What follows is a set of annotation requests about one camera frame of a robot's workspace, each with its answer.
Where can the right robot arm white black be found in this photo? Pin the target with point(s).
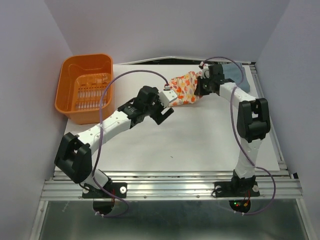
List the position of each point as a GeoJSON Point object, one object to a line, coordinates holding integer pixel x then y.
{"type": "Point", "coordinates": [250, 127]}

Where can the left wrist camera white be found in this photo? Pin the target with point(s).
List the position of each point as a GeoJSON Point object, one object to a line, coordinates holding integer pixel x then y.
{"type": "Point", "coordinates": [166, 97]}

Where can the floral orange skirt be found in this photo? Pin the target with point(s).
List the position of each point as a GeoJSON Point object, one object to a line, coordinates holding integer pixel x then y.
{"type": "Point", "coordinates": [184, 86]}

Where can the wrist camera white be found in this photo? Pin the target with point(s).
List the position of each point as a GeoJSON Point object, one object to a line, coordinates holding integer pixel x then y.
{"type": "Point", "coordinates": [204, 70]}
{"type": "Point", "coordinates": [166, 97]}

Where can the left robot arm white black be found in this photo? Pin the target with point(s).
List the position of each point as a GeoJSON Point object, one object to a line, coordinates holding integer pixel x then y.
{"type": "Point", "coordinates": [74, 155]}

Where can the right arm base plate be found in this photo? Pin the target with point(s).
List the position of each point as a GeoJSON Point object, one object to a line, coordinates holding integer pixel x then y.
{"type": "Point", "coordinates": [239, 190]}

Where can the orange plastic basket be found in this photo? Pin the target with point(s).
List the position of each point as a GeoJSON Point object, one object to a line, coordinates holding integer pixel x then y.
{"type": "Point", "coordinates": [82, 81]}

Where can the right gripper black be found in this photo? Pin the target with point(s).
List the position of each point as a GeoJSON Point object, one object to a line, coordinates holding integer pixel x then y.
{"type": "Point", "coordinates": [199, 90]}

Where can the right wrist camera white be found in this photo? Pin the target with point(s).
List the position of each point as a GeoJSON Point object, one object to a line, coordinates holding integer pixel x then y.
{"type": "Point", "coordinates": [204, 70]}

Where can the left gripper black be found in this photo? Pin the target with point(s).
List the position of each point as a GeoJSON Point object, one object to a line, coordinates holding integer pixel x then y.
{"type": "Point", "coordinates": [160, 119]}

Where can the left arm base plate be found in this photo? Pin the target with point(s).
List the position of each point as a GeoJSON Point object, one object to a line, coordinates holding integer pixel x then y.
{"type": "Point", "coordinates": [104, 200]}

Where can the folded light blue skirt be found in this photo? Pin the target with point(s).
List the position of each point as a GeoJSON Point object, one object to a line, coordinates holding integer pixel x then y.
{"type": "Point", "coordinates": [231, 71]}

